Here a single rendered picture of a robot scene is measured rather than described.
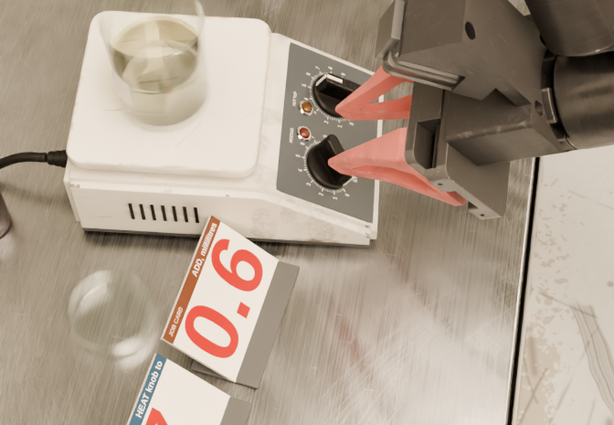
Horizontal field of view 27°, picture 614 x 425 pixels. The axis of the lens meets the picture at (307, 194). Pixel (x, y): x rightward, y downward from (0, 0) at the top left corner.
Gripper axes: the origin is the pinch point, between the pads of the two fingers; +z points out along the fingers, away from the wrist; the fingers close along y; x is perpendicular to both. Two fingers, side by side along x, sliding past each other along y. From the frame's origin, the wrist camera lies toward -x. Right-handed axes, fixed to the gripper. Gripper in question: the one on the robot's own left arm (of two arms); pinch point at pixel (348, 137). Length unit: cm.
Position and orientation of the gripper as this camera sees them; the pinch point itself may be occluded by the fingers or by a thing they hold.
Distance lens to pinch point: 75.8
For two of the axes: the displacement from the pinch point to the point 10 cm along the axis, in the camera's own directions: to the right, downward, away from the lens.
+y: -1.3, 9.2, -3.7
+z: -7.9, 1.2, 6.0
